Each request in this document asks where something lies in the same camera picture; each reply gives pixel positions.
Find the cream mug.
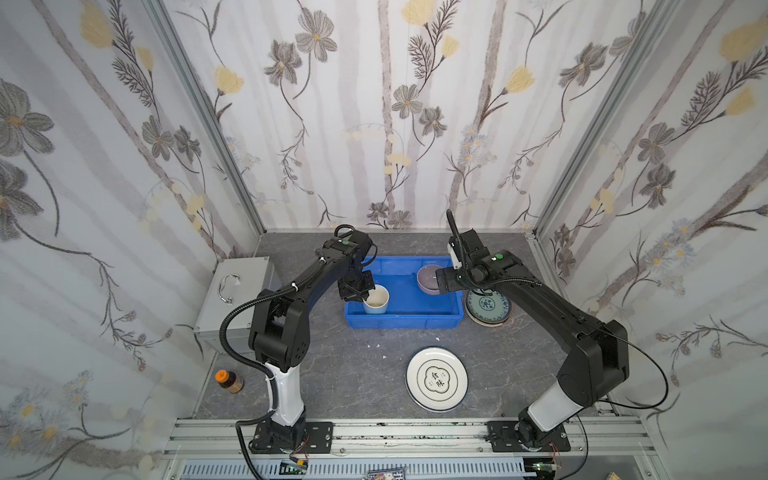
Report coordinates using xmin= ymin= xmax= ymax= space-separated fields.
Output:
xmin=363 ymin=284 xmax=390 ymax=315

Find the purple bowl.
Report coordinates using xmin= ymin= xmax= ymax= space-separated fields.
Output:
xmin=417 ymin=264 xmax=442 ymax=296

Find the white plate with green rim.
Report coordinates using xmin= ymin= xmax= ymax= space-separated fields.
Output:
xmin=405 ymin=347 xmax=469 ymax=413

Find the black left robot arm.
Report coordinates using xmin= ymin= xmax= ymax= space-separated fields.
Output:
xmin=248 ymin=224 xmax=375 ymax=451

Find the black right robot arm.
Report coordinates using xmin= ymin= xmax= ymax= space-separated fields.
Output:
xmin=436 ymin=227 xmax=630 ymax=449

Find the blue plastic bin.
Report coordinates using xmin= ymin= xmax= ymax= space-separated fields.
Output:
xmin=344 ymin=256 xmax=464 ymax=329

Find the green patterned plate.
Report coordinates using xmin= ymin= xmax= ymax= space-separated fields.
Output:
xmin=464 ymin=291 xmax=512 ymax=328

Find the silver aluminium case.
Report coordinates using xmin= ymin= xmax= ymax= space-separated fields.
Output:
xmin=193 ymin=257 xmax=281 ymax=355

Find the orange capped brown bottle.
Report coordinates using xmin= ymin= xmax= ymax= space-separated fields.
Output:
xmin=214 ymin=370 xmax=244 ymax=394

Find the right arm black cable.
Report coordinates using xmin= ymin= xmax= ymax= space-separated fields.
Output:
xmin=445 ymin=208 xmax=670 ymax=480

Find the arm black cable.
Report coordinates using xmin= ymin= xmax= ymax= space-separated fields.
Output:
xmin=218 ymin=223 xmax=380 ymax=480
xmin=445 ymin=208 xmax=670 ymax=480

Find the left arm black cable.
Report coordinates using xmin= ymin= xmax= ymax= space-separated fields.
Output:
xmin=218 ymin=223 xmax=380 ymax=480

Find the aluminium mounting rail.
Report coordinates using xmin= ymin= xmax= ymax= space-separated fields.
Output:
xmin=159 ymin=417 xmax=669 ymax=479

